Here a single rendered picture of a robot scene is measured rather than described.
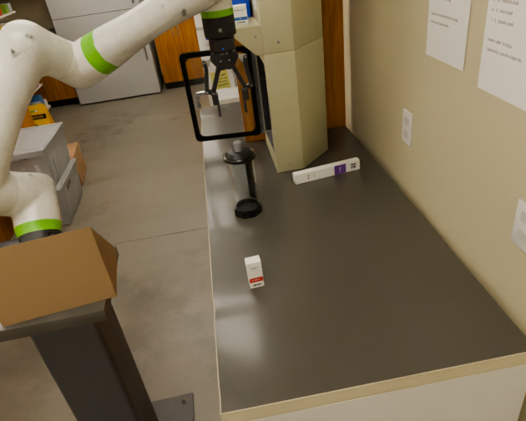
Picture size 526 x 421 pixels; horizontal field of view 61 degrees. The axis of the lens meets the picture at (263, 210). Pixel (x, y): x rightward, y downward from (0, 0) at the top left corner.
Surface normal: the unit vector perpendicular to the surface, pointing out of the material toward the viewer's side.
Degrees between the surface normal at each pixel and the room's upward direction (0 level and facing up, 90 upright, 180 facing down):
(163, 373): 0
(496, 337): 0
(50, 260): 90
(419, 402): 90
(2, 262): 90
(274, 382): 1
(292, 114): 90
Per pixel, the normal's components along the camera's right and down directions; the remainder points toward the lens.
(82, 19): 0.14, 0.51
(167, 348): -0.12, -0.84
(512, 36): -0.98, 0.18
